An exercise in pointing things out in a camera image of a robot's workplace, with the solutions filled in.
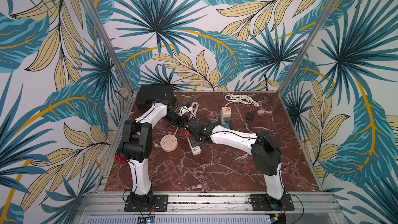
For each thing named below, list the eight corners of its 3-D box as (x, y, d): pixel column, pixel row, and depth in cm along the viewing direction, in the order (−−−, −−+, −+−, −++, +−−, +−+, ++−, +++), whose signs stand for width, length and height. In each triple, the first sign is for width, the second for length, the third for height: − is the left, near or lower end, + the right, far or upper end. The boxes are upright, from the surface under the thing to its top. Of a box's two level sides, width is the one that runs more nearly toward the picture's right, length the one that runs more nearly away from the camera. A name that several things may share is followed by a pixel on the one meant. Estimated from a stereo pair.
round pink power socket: (160, 151, 91) (159, 149, 89) (162, 136, 97) (161, 134, 95) (176, 151, 91) (176, 149, 89) (178, 136, 97) (177, 134, 95)
